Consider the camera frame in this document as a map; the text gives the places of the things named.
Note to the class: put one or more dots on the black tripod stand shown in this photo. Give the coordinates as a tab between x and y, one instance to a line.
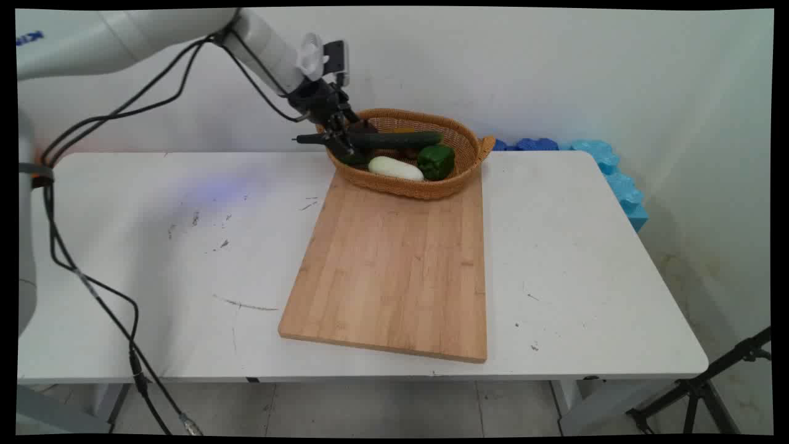
703	388

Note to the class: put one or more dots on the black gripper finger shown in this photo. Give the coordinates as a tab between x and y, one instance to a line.
341	145
360	125

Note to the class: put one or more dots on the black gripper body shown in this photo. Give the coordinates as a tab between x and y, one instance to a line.
315	98

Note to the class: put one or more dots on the woven wicker basket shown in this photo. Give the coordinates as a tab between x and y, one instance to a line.
407	182

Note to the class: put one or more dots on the white eggplant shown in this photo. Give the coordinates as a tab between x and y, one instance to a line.
396	168

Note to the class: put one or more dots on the wooden cutting board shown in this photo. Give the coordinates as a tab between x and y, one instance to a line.
394	271

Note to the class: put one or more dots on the blue foam padding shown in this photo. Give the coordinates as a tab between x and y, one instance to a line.
622	185

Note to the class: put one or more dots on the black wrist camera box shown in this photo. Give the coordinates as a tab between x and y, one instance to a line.
336	60

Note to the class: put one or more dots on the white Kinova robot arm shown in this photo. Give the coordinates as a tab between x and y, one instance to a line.
142	34

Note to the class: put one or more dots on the white printed camera mount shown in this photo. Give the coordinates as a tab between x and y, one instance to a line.
311	57

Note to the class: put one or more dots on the dark green cucumber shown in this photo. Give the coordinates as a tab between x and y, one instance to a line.
400	139

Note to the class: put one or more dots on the green bell pepper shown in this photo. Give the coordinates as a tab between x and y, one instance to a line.
436	161

